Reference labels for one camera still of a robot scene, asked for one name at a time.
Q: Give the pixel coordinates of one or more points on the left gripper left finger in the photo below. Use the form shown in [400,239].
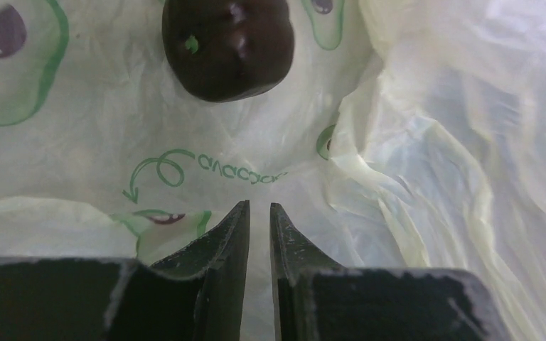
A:
[194,294]

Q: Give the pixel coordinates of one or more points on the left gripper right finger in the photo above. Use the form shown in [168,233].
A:
[316,298]

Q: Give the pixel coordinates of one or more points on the light green plastic bag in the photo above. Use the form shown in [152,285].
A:
[407,133]

